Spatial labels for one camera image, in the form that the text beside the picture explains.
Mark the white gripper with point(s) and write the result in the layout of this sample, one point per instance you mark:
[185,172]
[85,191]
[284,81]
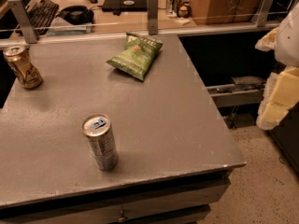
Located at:
[289,37]

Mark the green jalapeno chip bag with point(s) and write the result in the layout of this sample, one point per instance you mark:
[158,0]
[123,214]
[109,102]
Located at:
[138,55]

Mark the silver redbull can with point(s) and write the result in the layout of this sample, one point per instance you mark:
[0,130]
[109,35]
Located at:
[97,128]

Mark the gold beverage can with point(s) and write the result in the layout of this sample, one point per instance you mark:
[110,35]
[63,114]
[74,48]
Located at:
[18,59]

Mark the wooden cabinet box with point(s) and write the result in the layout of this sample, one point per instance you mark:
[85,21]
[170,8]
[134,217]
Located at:
[205,12]

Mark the cans on back desk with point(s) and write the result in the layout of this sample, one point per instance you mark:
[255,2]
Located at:
[177,8]

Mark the black laptop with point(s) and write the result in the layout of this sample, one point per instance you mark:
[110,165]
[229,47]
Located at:
[124,5]

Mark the table drawer front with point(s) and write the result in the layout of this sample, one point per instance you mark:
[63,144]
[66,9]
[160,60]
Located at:
[182,204]

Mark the black headphones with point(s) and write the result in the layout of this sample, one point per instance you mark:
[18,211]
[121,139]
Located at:
[76,15]

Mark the black keyboard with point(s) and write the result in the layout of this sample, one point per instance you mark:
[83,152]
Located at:
[41,15]

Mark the right metal bracket post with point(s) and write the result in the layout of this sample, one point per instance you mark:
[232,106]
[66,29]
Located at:
[262,13]

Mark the metal bracket post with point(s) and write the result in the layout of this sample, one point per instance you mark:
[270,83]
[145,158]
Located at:
[152,8]
[262,13]
[20,13]

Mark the grey metal shelf rail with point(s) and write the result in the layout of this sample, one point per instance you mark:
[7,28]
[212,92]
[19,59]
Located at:
[241,91]

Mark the middle metal bracket post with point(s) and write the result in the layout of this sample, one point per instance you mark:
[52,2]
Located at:
[152,8]

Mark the left metal bracket post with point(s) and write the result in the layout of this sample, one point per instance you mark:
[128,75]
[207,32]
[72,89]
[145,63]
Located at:
[20,13]

